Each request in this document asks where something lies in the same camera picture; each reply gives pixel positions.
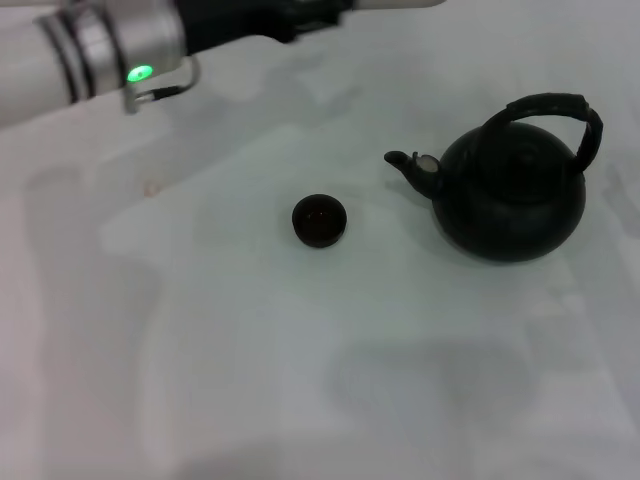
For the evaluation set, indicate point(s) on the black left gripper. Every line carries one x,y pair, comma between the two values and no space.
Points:
235,17

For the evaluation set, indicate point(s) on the small dark round teacup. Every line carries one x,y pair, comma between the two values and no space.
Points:
320,222

